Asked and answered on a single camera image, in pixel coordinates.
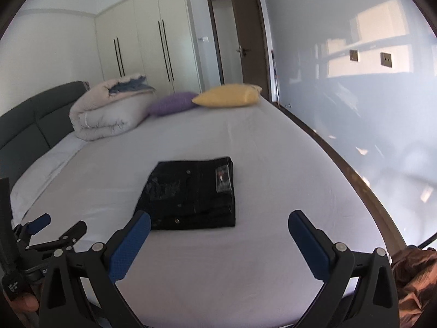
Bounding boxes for folded white duvet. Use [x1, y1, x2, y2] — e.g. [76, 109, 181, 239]
[69, 73, 156, 141]

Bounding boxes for black denim pants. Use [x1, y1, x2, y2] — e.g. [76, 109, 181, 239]
[134, 157, 237, 230]

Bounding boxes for blue denim cloth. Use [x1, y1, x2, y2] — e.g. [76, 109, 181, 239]
[108, 75, 156, 95]

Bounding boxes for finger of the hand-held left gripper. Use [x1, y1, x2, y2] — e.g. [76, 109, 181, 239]
[13, 213, 52, 243]
[26, 221, 88, 251]

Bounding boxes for brown wooden door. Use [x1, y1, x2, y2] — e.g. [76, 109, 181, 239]
[228, 0, 273, 102]

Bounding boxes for yellow pillow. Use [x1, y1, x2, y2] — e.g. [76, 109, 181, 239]
[192, 84, 263, 108]

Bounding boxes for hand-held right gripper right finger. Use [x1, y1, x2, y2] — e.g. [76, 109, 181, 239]
[288, 210, 400, 328]

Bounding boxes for brown patterned cloth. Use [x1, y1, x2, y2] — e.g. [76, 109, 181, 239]
[390, 245, 437, 328]

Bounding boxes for cream wardrobe with black handles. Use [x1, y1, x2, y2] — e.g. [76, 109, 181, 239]
[95, 0, 203, 93]

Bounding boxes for white bed pillow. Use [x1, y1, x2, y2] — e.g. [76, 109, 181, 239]
[10, 133, 87, 214]

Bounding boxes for purple pillow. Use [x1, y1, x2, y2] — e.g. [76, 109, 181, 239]
[147, 91, 199, 117]

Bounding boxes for person's left hand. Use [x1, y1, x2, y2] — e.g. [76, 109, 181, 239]
[6, 294, 39, 315]

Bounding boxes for dark grey padded headboard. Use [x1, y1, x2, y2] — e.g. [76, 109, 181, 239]
[0, 81, 90, 187]

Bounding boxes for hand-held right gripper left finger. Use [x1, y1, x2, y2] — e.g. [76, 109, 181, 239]
[38, 211, 152, 328]

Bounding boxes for bed with white sheet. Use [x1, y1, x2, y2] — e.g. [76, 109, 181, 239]
[10, 96, 408, 328]

